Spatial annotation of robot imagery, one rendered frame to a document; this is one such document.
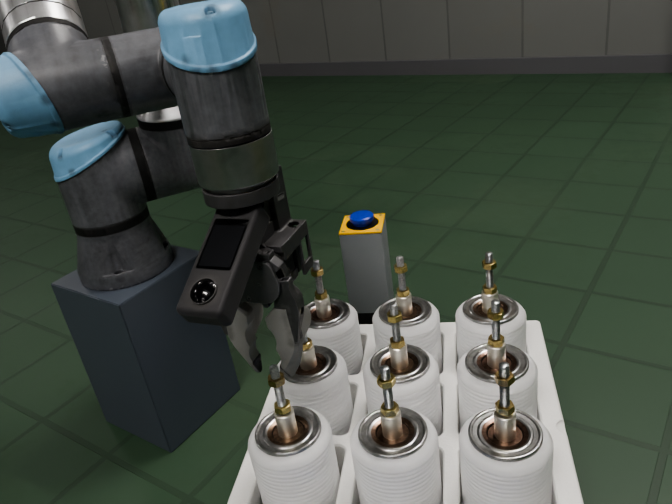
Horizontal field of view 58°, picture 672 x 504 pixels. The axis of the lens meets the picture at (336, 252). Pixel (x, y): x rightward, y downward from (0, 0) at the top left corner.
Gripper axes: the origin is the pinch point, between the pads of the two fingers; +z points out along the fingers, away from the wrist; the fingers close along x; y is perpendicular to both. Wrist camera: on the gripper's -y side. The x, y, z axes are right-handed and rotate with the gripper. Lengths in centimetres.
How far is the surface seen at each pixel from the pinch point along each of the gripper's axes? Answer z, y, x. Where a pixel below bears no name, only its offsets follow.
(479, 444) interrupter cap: 9.3, 3.1, -20.8
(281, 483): 12.6, -3.9, -0.7
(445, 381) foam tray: 16.7, 20.7, -13.3
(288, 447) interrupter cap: 9.3, -1.8, -1.2
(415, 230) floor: 35, 102, 12
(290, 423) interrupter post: 7.7, 0.1, -0.9
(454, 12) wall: 3, 296, 37
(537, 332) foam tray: 16.7, 34.1, -24.3
